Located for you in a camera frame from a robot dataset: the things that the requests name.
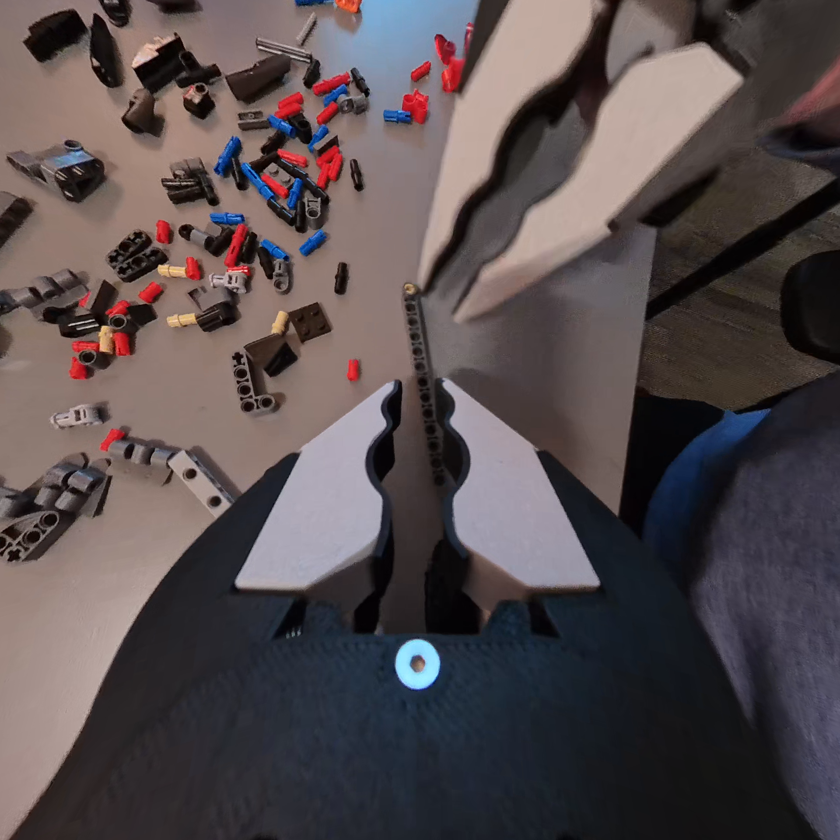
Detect pile of small lego pieces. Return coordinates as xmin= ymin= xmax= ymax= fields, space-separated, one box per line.
xmin=0 ymin=0 xmax=473 ymax=565

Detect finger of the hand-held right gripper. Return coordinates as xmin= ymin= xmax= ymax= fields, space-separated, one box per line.
xmin=418 ymin=0 xmax=611 ymax=293
xmin=453 ymin=42 xmax=744 ymax=324

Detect angled lego beam with panel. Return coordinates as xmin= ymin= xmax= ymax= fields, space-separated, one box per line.
xmin=230 ymin=333 xmax=301 ymax=419

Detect black stool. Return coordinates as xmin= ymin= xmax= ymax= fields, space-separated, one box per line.
xmin=646 ymin=177 xmax=840 ymax=361

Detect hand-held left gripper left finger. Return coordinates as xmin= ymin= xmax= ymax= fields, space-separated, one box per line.
xmin=235 ymin=379 xmax=403 ymax=634

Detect person's blue grey clothing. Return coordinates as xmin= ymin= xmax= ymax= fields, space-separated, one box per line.
xmin=643 ymin=374 xmax=840 ymax=840

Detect long black lego beam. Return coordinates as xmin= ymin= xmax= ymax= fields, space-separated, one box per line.
xmin=403 ymin=282 xmax=458 ymax=488

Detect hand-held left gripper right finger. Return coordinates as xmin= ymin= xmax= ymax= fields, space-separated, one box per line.
xmin=427 ymin=377 xmax=601 ymax=634

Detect person's right hand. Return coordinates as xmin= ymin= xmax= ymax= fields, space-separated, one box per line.
xmin=761 ymin=72 xmax=840 ymax=135

